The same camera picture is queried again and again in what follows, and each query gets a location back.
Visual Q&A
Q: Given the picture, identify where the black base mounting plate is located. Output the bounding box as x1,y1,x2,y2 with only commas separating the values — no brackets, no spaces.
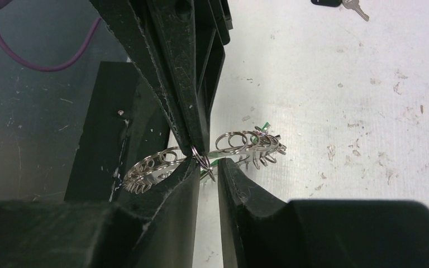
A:
64,61,170,203

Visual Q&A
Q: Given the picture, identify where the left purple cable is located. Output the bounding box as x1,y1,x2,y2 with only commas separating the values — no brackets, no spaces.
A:
0,0,102,73

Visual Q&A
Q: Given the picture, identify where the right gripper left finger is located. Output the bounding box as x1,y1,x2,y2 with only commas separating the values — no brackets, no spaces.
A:
0,159,199,267

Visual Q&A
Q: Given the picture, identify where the metal disc with keyrings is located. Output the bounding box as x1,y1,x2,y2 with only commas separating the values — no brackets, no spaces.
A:
117,137,287,194

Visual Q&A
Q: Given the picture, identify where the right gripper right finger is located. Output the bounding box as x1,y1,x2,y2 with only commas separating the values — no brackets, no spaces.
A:
218,159,429,267

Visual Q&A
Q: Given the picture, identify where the key with green tag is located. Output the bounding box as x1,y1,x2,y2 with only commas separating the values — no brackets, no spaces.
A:
208,122,286,174

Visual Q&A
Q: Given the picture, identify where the key with black head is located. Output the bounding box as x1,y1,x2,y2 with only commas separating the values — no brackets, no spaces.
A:
311,0,371,22

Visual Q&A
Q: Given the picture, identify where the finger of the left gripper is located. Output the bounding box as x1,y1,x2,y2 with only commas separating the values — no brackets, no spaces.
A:
91,0,192,156
147,1,232,155

